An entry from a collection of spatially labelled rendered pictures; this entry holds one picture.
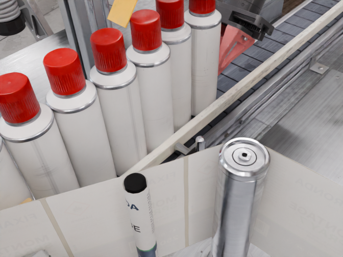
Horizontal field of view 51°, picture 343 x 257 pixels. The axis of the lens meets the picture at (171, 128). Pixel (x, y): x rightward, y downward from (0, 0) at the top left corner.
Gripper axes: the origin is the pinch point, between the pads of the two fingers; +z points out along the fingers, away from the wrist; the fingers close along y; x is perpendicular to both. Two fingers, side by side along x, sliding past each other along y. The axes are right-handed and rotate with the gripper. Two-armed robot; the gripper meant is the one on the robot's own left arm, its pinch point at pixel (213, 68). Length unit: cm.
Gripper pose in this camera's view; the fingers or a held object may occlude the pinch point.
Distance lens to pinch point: 57.4
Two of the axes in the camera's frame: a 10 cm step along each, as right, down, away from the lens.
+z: -4.0, 8.9, 2.3
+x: 5.5, 0.3, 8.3
